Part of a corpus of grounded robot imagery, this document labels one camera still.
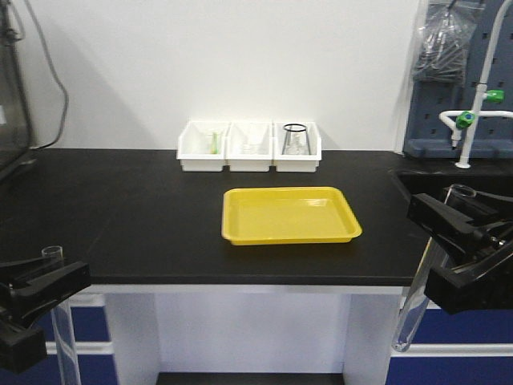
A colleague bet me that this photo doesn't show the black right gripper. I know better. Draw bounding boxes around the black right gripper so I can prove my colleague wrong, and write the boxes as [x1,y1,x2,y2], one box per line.
[407,186,512,314]

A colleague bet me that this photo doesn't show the tall clear test tube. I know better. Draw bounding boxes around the tall clear test tube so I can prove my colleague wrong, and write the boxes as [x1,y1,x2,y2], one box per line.
[390,184,477,353]

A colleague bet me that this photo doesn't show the blue white bench cabinet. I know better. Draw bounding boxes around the blue white bench cabinet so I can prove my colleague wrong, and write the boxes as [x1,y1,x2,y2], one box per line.
[39,282,513,385]

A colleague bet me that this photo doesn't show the white left storage bin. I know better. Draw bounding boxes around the white left storage bin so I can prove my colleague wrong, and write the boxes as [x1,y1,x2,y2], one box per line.
[176,120,230,172]

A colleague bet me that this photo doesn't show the grey cable on wall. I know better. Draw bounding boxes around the grey cable on wall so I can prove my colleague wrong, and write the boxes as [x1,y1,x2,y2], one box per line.
[24,0,70,150]

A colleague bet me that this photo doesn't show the grey equipment at left edge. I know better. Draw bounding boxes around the grey equipment at left edge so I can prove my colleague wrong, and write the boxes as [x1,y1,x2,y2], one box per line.
[1,1,33,180]

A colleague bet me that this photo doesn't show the clear beakers in middle bin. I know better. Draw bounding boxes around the clear beakers in middle bin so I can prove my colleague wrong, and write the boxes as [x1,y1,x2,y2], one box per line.
[240,131,265,155]

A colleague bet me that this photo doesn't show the clear beaker with green stirrers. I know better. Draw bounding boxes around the clear beaker with green stirrers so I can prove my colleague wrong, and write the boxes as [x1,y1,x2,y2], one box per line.
[207,131,222,155]

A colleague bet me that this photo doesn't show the white lab faucet green knobs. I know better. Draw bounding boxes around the white lab faucet green knobs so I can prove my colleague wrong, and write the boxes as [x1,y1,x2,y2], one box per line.
[438,0,512,169]

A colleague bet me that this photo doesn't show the blue pegboard drying rack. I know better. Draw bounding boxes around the blue pegboard drying rack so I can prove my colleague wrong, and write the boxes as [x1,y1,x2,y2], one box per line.
[402,1,512,160]

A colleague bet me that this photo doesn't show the yellow plastic tray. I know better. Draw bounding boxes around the yellow plastic tray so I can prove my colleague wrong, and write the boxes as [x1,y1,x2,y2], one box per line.
[221,187,362,245]

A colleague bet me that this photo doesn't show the white storage bin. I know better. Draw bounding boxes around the white storage bin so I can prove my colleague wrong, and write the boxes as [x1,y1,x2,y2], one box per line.
[176,120,230,172]
[225,121,273,172]
[273,121,322,172]

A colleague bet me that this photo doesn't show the black wire tripod stand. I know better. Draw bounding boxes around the black wire tripod stand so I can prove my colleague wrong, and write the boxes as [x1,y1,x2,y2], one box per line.
[282,123,312,155]

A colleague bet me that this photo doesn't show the short clear test tube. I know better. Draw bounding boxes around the short clear test tube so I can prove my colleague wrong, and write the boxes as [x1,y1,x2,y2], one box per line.
[41,245,82,384]

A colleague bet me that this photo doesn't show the plastic bag of black pegs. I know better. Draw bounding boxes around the plastic bag of black pegs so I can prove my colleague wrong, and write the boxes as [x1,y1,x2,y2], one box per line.
[412,1,486,86]

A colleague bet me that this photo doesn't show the white middle storage bin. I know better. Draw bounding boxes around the white middle storage bin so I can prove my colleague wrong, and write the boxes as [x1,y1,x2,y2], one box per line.
[225,121,273,172]

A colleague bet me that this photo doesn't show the black lab sink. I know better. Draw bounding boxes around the black lab sink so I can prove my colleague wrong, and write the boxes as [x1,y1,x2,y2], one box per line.
[396,170,512,201]

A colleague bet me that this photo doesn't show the clear flask in right bin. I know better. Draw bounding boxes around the clear flask in right bin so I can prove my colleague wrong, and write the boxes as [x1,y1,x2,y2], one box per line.
[284,133,308,156]

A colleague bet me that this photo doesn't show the white right storage bin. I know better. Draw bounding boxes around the white right storage bin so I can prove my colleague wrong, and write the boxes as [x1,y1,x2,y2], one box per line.
[273,121,322,172]

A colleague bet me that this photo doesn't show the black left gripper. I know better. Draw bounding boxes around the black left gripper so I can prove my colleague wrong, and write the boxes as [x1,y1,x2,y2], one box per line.
[1,257,91,373]

